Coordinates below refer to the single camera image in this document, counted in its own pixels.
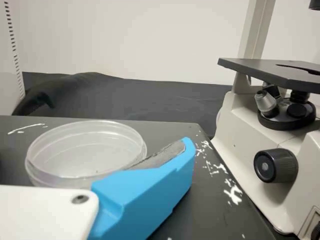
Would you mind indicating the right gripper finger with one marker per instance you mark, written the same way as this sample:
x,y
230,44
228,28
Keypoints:
x,y
145,195

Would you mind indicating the petri dish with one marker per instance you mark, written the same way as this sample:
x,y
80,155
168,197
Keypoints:
x,y
82,150

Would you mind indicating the cream microscope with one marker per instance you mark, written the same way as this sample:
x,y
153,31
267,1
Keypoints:
x,y
250,130

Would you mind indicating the black platform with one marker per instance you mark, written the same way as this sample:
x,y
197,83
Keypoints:
x,y
215,200

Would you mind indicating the white incubator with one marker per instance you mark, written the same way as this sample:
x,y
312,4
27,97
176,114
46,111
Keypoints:
x,y
10,82

